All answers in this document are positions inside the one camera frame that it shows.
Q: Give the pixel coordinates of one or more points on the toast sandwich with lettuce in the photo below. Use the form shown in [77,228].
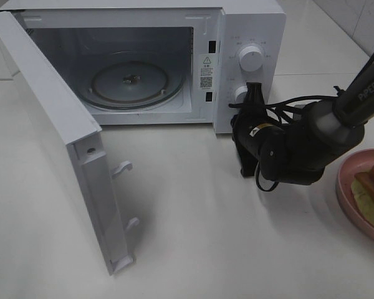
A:
[363,193]

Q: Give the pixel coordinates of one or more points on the white upper power knob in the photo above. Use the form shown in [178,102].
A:
[250,58]

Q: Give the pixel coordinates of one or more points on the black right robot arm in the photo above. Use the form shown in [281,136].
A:
[294,140]

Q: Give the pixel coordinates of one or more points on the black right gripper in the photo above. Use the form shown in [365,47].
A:
[260,139]

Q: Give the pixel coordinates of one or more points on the white microwave door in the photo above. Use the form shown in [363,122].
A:
[71,139]

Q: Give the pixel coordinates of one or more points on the pink round plate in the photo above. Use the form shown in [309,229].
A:
[356,162]

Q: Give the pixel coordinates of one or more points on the glass microwave turntable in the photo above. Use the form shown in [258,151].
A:
[131,80]

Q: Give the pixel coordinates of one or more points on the white microwave oven body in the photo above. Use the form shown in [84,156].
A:
[211,33]

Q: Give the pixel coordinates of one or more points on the white lower timer knob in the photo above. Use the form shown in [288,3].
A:
[240,94]

